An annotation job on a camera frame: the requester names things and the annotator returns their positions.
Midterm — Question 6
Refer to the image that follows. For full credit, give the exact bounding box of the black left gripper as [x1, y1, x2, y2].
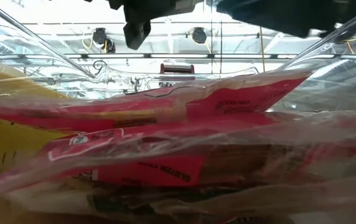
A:
[84, 0, 204, 51]

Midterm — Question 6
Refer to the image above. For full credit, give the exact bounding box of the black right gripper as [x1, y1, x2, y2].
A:
[217, 0, 356, 39]

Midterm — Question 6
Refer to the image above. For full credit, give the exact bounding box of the black round ceiling device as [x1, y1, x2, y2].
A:
[191, 27, 208, 45]
[91, 27, 116, 54]

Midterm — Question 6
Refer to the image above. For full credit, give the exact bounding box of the clear plastic bin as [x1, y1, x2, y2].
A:
[0, 0, 356, 224]

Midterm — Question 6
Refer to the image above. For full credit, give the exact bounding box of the yellow plastic basket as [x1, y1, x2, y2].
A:
[0, 60, 72, 184]

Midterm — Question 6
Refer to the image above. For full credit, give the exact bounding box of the yellow cable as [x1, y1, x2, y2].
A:
[258, 26, 266, 73]

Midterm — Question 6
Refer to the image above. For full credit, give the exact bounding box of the black aluminium table frame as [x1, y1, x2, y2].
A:
[64, 53, 334, 60]

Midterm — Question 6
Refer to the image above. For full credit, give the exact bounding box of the metal box grater red handle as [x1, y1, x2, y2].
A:
[159, 63, 195, 88]

